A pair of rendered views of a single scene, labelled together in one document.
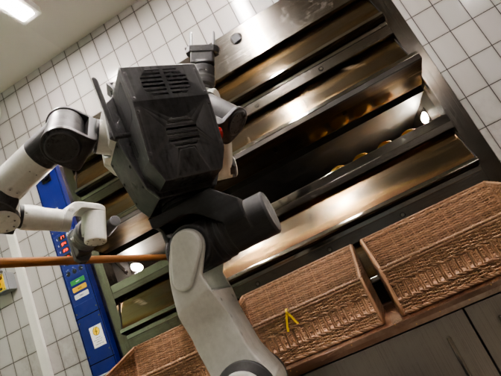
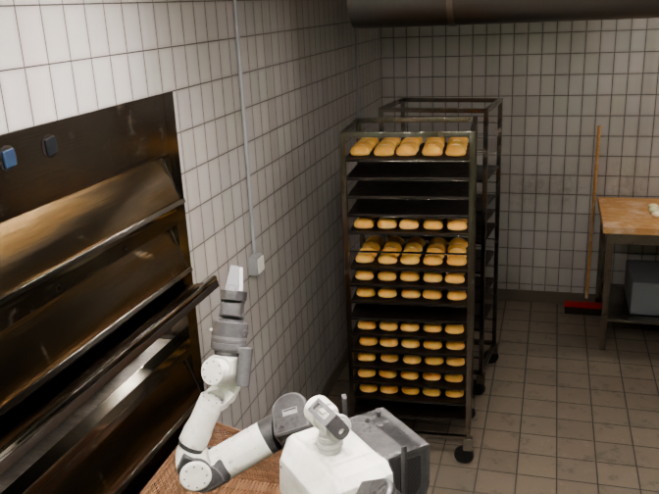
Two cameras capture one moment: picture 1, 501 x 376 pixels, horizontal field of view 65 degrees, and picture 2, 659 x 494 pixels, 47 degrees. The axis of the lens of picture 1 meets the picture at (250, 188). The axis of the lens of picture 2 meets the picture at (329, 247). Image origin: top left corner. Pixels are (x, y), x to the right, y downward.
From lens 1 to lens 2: 246 cm
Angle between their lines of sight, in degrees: 90
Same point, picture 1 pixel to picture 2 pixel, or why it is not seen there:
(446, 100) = (191, 321)
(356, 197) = (126, 442)
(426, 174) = (174, 410)
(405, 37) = (182, 235)
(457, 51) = (203, 268)
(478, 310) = not seen: outside the picture
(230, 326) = not seen: outside the picture
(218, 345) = not seen: outside the picture
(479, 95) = (206, 321)
